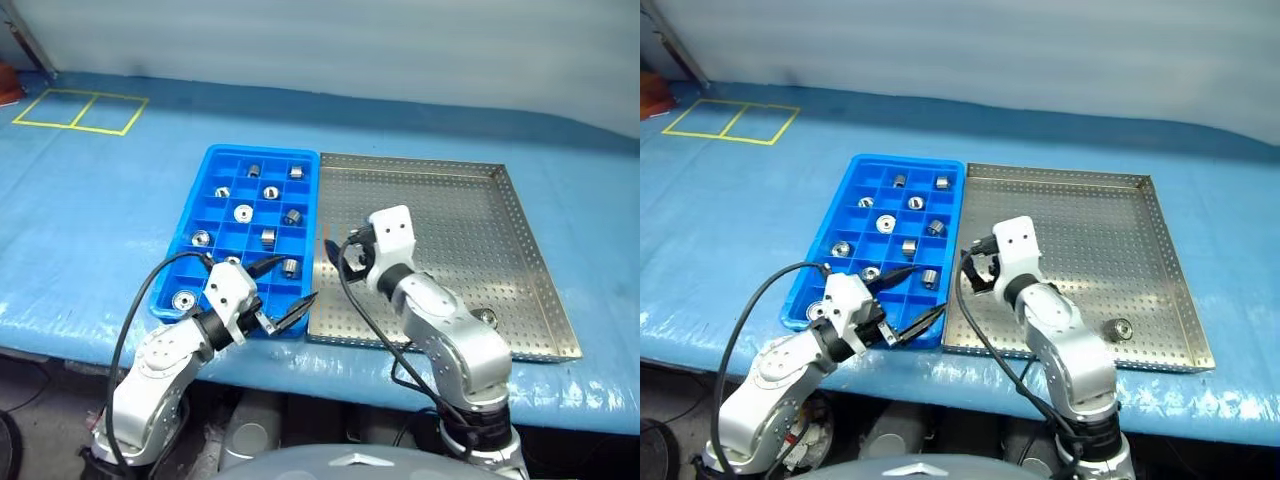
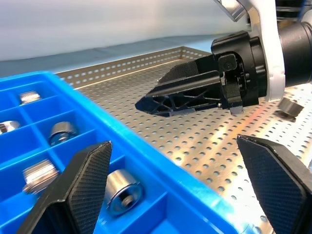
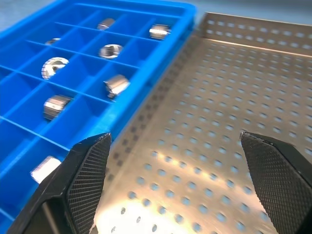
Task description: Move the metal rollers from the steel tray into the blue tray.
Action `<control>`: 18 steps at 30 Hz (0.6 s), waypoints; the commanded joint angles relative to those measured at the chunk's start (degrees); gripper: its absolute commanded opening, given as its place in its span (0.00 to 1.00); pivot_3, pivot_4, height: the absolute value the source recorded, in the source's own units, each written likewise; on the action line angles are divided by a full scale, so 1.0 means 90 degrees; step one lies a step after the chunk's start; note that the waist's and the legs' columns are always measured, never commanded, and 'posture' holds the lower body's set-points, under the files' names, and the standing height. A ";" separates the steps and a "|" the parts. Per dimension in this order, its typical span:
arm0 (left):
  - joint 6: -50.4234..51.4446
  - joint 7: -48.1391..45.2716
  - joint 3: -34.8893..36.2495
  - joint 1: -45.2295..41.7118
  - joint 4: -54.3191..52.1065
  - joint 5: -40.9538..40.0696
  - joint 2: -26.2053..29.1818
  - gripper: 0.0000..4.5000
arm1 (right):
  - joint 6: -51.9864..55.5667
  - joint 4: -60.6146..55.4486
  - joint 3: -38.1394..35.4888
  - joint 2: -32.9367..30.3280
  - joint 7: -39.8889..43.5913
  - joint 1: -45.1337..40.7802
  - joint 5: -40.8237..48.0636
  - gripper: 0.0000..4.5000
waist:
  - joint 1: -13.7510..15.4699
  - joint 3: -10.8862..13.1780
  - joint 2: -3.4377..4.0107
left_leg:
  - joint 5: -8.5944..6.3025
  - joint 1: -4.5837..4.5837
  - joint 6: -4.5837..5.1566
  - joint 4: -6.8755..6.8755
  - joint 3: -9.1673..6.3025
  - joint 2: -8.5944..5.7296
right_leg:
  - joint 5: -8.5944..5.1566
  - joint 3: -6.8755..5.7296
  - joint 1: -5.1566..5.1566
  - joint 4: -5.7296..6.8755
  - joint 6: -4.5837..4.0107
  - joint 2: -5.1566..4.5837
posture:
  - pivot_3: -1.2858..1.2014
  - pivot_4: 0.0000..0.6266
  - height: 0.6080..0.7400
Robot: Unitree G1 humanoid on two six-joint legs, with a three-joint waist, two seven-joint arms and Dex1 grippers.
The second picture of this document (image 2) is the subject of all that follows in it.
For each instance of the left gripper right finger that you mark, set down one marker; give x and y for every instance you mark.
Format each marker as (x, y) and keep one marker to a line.
(280, 185)

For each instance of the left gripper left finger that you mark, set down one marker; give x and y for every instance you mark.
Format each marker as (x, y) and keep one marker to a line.
(80, 185)

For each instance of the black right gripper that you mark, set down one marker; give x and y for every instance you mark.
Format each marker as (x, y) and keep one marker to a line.
(248, 73)

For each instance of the blue compartment tray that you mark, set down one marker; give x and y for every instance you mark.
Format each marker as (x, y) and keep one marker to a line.
(146, 170)

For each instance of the metal nut in blue tray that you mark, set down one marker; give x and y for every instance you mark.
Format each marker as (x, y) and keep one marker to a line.
(123, 192)
(8, 127)
(29, 96)

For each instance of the perforated metal tray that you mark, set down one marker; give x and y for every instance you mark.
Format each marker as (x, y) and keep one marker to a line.
(195, 146)

